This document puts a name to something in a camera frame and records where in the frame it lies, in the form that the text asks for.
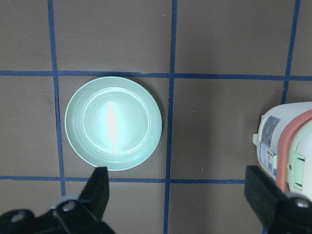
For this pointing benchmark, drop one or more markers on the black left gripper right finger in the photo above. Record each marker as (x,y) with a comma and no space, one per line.
(279,212)

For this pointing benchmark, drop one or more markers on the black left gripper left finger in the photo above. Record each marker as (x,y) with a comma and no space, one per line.
(82,215)

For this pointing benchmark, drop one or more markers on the green plate far side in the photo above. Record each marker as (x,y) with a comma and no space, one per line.
(113,122)

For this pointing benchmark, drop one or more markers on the white rice cooker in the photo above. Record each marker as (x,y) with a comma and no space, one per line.
(284,146)

